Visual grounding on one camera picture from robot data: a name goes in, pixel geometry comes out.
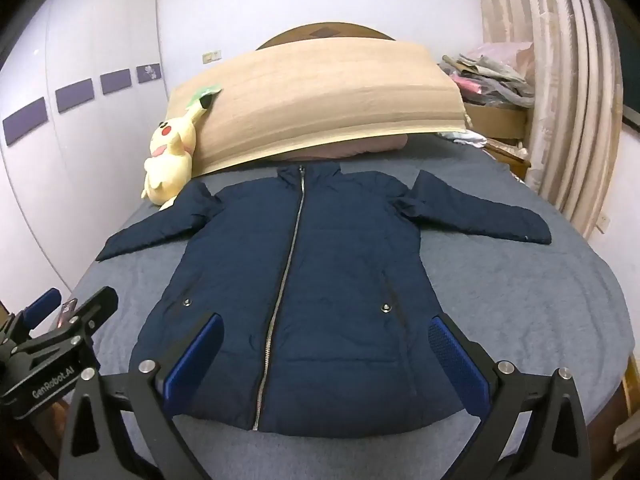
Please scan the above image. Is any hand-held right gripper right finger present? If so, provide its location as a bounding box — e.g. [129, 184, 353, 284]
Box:
[427, 314, 593, 480]

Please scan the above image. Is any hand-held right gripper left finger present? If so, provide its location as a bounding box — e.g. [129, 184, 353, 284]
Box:
[59, 312, 226, 480]

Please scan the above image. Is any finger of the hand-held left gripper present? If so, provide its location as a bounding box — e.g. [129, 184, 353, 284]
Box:
[0, 287, 63, 349]
[20, 286, 120, 357]

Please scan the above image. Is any navy blue puffer jacket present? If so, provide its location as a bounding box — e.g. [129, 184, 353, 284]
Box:
[95, 161, 553, 433]

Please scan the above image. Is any pile of bags and clothes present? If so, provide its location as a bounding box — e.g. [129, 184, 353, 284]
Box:
[437, 42, 538, 108]

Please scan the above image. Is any bed with grey sheet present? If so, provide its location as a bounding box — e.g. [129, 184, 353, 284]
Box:
[65, 137, 636, 480]

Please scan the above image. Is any white wardrobe with purple panels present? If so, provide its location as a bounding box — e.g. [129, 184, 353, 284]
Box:
[0, 0, 171, 311]

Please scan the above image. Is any yellow plush toy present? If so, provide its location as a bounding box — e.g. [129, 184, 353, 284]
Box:
[141, 85, 223, 207]

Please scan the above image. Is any white crumpled cloth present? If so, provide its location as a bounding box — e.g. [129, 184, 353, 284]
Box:
[437, 130, 488, 148]

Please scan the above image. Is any brown pillow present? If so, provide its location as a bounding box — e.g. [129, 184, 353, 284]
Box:
[287, 132, 408, 161]

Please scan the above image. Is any cardboard box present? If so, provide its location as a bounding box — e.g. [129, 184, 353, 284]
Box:
[462, 102, 528, 141]

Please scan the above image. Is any light wooden board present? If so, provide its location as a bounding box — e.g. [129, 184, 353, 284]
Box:
[167, 37, 467, 178]

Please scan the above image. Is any beige curtain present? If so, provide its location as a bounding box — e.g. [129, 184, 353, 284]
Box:
[472, 0, 626, 236]

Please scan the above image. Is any dark framed panel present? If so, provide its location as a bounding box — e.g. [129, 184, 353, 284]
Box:
[617, 0, 640, 131]

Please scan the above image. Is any dark wooden headboard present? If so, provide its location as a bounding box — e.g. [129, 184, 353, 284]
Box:
[255, 22, 396, 52]

